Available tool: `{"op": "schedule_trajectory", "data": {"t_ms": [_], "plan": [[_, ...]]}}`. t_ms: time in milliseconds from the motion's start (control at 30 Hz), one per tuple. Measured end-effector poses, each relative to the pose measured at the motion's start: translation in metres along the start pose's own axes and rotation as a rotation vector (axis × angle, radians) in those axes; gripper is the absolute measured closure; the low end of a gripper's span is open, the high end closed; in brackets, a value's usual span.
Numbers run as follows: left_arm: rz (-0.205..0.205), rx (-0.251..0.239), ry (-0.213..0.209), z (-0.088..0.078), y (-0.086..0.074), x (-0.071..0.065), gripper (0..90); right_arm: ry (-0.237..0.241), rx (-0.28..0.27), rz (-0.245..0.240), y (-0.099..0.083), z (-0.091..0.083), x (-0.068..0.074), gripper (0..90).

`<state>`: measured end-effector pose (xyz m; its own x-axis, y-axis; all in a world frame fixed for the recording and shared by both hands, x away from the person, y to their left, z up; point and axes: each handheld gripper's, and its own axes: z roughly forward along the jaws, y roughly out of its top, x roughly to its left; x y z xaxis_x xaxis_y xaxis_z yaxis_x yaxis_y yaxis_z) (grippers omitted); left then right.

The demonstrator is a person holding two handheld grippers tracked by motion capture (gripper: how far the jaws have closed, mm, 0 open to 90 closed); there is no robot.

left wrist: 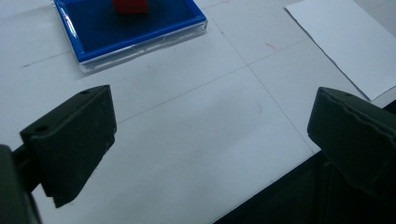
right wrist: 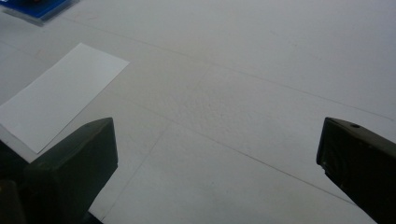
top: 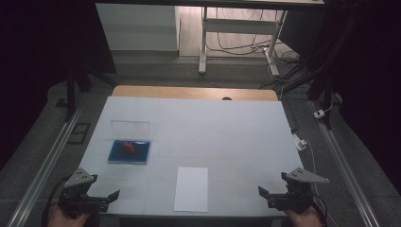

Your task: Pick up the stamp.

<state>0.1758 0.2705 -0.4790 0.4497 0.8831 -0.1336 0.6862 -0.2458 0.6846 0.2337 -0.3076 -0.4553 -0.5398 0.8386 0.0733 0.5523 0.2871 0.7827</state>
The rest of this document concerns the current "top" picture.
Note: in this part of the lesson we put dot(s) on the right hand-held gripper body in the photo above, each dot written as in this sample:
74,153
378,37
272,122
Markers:
293,198

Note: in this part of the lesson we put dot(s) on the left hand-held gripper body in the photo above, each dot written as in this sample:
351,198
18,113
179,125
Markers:
78,198

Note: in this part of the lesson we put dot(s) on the blue box with clear lid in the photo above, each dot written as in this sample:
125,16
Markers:
132,154

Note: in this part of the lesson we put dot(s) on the person's right hand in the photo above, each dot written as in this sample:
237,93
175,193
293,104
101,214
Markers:
304,220

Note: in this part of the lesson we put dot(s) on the person's left hand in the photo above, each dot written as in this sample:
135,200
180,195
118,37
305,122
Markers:
60,220

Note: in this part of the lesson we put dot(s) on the small red object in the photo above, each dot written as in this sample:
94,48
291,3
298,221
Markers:
128,147

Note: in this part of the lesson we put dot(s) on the white table mat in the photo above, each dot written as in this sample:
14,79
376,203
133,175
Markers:
220,135

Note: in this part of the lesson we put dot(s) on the white paper sheet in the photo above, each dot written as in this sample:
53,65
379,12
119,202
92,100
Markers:
191,189

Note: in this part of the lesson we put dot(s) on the white power adapter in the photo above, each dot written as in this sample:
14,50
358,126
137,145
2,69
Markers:
319,114

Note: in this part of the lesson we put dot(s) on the black metal stand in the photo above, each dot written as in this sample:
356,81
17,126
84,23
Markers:
324,85
71,91

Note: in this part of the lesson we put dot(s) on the wooden table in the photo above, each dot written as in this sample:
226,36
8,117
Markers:
189,92

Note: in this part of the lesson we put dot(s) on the dark curtain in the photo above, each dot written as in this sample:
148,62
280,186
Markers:
375,78
34,63

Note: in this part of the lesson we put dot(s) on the white cabinet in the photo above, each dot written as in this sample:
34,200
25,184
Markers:
138,28

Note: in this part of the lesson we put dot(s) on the aluminium rail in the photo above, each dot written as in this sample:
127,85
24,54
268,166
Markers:
44,170
343,170

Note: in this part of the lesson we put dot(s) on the white desk frame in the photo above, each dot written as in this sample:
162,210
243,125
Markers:
239,26

